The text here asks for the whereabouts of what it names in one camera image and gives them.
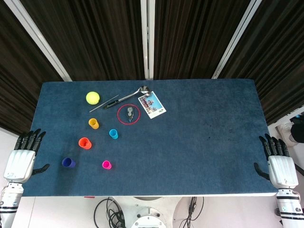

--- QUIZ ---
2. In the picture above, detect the photo postcard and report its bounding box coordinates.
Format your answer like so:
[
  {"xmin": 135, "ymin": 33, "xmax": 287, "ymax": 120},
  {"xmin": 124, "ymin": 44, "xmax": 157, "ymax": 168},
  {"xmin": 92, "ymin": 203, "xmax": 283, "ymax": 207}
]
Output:
[{"xmin": 138, "ymin": 91, "xmax": 167, "ymax": 119}]

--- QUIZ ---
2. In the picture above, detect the yellow plastic cup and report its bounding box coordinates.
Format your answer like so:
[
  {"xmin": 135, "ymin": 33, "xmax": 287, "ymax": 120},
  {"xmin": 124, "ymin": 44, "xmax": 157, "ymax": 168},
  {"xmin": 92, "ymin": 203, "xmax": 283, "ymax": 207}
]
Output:
[{"xmin": 88, "ymin": 118, "xmax": 100, "ymax": 130}]

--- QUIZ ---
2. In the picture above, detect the blue table cloth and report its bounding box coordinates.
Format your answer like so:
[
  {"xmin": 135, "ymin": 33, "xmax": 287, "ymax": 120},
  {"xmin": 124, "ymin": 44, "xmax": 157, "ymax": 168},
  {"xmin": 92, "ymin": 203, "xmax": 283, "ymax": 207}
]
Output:
[{"xmin": 22, "ymin": 79, "xmax": 283, "ymax": 197}]

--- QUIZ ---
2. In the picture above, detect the dark brown curtain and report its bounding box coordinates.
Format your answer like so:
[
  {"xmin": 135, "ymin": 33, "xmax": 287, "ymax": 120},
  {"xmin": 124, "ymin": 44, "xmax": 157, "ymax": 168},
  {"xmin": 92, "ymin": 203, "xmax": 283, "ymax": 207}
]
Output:
[
  {"xmin": 153, "ymin": 0, "xmax": 250, "ymax": 80},
  {"xmin": 0, "ymin": 0, "xmax": 65, "ymax": 141},
  {"xmin": 219, "ymin": 0, "xmax": 304, "ymax": 125},
  {"xmin": 20, "ymin": 0, "xmax": 145, "ymax": 81}
]

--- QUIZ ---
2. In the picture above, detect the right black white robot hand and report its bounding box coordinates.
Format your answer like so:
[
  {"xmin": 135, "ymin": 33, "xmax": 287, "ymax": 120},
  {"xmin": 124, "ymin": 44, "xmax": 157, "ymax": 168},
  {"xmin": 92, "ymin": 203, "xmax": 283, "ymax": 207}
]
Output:
[{"xmin": 253, "ymin": 133, "xmax": 299, "ymax": 189}]

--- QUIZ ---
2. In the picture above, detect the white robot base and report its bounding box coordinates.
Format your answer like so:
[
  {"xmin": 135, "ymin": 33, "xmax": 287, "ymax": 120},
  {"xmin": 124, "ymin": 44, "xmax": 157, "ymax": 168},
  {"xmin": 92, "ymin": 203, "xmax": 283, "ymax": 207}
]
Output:
[{"xmin": 111, "ymin": 196, "xmax": 183, "ymax": 228}]

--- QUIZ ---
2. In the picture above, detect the red ring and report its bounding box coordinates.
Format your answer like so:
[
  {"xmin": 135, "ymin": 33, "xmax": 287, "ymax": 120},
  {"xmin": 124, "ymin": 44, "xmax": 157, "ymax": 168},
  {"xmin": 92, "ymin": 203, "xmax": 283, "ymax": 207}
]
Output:
[{"xmin": 116, "ymin": 104, "xmax": 141, "ymax": 125}]

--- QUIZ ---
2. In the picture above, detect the small metal keychain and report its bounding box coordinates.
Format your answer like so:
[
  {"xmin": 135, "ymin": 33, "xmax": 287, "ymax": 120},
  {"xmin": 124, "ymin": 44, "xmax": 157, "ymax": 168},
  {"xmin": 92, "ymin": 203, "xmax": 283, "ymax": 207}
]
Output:
[{"xmin": 125, "ymin": 106, "xmax": 135, "ymax": 123}]

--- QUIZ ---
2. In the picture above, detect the orange plastic cup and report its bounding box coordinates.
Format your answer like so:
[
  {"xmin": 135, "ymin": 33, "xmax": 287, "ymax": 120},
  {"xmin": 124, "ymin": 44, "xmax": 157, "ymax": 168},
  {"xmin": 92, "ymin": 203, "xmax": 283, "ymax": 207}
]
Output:
[{"xmin": 78, "ymin": 137, "xmax": 92, "ymax": 151}]

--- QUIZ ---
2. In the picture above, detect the dark purple plastic cup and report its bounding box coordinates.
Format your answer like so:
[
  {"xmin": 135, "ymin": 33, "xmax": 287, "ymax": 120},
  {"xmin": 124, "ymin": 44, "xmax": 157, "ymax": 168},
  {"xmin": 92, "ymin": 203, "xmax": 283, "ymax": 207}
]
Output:
[{"xmin": 61, "ymin": 157, "xmax": 76, "ymax": 168}]

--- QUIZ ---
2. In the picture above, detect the black cable bundle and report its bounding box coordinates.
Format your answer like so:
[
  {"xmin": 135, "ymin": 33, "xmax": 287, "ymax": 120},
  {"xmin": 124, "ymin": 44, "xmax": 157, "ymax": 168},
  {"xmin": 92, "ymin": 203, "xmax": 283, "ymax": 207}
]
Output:
[
  {"xmin": 94, "ymin": 197, "xmax": 126, "ymax": 228},
  {"xmin": 178, "ymin": 196, "xmax": 205, "ymax": 228}
]

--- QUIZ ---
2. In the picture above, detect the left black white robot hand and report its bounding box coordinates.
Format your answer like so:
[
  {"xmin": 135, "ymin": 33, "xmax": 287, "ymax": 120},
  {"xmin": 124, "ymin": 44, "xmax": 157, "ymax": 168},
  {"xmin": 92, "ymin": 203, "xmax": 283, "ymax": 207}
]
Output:
[{"xmin": 3, "ymin": 129, "xmax": 50, "ymax": 183}]

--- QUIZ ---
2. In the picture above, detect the black trouser leg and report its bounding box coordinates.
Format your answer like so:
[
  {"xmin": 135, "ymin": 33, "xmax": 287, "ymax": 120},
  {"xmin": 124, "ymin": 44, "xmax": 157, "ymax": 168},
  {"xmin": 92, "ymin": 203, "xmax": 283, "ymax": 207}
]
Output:
[{"xmin": 290, "ymin": 115, "xmax": 304, "ymax": 143}]

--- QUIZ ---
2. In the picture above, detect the yellow tennis ball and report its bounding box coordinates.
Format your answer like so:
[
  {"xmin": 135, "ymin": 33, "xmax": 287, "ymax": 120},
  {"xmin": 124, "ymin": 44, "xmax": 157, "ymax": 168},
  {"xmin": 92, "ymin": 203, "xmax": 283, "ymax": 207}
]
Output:
[{"xmin": 85, "ymin": 91, "xmax": 101, "ymax": 105}]

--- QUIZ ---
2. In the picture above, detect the metal ladle with black handle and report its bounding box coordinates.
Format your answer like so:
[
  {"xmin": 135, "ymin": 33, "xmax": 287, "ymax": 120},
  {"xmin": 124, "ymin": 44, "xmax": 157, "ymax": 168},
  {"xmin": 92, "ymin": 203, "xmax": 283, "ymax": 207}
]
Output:
[{"xmin": 103, "ymin": 85, "xmax": 152, "ymax": 110}]

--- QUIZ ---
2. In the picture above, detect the white frame post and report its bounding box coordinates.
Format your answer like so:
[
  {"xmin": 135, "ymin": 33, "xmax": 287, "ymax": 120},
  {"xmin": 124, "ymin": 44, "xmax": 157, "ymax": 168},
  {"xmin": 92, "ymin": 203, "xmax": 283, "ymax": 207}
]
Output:
[
  {"xmin": 211, "ymin": 0, "xmax": 263, "ymax": 79},
  {"xmin": 4, "ymin": 0, "xmax": 73, "ymax": 82},
  {"xmin": 140, "ymin": 0, "xmax": 155, "ymax": 80}
]

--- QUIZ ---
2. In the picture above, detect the thin metal chopstick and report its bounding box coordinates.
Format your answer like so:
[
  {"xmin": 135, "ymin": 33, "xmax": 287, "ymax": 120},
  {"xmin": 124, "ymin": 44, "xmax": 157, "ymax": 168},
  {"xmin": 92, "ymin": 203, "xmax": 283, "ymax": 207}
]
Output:
[{"xmin": 89, "ymin": 95, "xmax": 119, "ymax": 113}]

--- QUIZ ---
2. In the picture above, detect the white sneaker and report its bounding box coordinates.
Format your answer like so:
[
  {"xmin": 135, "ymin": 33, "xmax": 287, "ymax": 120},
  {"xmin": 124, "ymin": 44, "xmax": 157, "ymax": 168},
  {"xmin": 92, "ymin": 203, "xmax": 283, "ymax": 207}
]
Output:
[{"xmin": 277, "ymin": 121, "xmax": 295, "ymax": 144}]

